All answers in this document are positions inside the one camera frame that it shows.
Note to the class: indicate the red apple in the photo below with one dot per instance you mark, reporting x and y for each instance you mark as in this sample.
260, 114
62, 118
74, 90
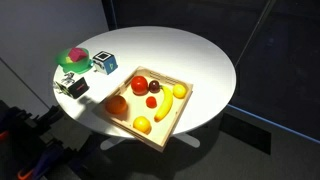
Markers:
139, 85

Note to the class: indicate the light wooden tray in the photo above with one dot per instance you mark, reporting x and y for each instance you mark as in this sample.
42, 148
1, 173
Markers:
131, 110

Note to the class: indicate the green plastic bowl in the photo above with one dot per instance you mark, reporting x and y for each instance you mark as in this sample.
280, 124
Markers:
80, 65

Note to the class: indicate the dark purple plum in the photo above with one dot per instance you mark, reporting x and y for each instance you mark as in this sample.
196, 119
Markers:
154, 86

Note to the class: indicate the yellow banana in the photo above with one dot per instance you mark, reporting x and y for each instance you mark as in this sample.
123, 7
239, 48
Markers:
166, 103

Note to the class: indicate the small red strawberry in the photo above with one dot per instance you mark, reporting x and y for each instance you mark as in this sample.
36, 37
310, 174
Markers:
151, 102

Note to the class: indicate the small yellow lemon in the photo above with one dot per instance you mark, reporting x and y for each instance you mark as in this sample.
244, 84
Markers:
179, 91

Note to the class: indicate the round yellow fruit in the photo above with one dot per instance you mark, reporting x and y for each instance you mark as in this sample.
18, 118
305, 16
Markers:
142, 124

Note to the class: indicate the orange fruit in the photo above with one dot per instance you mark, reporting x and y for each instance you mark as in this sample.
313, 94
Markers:
116, 104

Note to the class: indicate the white table base foot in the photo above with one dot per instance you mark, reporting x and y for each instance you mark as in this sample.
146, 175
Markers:
188, 140
111, 143

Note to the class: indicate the blue cube with square print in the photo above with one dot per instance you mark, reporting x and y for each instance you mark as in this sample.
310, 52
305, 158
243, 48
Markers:
105, 62

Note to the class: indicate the cube with zebra print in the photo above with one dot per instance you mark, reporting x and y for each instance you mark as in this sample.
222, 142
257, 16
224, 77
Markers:
71, 85

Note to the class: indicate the pink block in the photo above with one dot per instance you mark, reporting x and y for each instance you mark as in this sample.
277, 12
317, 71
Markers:
77, 54

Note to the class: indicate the yellow-green block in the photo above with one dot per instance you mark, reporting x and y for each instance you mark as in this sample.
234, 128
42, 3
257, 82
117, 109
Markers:
69, 60

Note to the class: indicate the black equipment rack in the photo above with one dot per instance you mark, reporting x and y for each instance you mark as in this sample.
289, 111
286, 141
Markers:
30, 130

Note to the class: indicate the orange and blue clamp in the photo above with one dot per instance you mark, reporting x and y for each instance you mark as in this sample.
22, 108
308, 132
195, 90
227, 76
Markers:
40, 165

